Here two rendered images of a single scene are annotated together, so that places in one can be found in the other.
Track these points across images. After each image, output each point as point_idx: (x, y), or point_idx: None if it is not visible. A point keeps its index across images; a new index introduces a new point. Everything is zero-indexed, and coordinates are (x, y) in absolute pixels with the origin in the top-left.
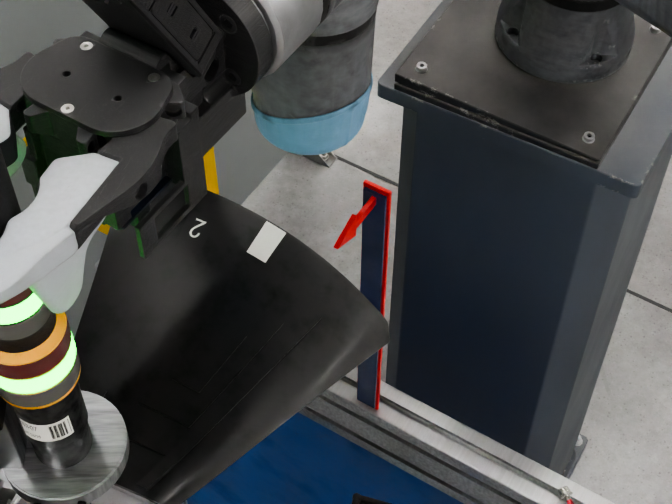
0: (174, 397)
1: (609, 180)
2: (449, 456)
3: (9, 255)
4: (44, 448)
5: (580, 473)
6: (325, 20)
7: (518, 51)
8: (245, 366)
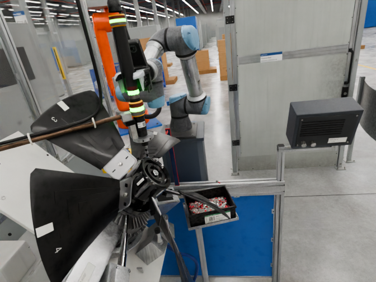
0: (152, 147)
1: (198, 139)
2: (195, 186)
3: (137, 72)
4: (141, 130)
5: None
6: (157, 78)
7: (175, 129)
8: (161, 143)
